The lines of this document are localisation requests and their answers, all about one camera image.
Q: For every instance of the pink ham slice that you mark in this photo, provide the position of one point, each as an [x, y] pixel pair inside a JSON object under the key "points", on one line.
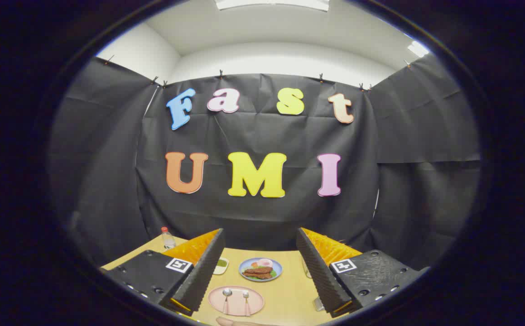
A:
{"points": [[266, 263]]}

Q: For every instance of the clear water bottle red cap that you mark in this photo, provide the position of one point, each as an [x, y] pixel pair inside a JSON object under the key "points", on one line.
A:
{"points": [[168, 240]]}

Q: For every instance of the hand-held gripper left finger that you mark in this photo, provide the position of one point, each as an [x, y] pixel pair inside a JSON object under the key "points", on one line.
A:
{"points": [[201, 276]]}

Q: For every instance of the black backdrop cloth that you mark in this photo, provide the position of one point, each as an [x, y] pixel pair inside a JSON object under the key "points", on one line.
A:
{"points": [[262, 136]]}

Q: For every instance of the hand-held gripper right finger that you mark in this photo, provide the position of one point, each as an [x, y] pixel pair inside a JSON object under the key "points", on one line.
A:
{"points": [[319, 276]]}

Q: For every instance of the pink round plate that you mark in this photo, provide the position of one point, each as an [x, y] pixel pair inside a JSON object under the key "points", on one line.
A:
{"points": [[236, 308]]}

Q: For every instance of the brown grilled meat strip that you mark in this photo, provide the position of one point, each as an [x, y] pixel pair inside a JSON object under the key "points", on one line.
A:
{"points": [[257, 275], [258, 270]]}

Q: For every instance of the blue oval plate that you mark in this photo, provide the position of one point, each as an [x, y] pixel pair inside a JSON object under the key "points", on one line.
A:
{"points": [[278, 270]]}

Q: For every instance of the white divided tray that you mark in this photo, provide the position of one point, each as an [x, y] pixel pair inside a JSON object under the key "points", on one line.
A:
{"points": [[221, 269]]}

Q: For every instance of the ceiling light panel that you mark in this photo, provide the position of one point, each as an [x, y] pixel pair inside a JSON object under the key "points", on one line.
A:
{"points": [[418, 49], [271, 3]]}

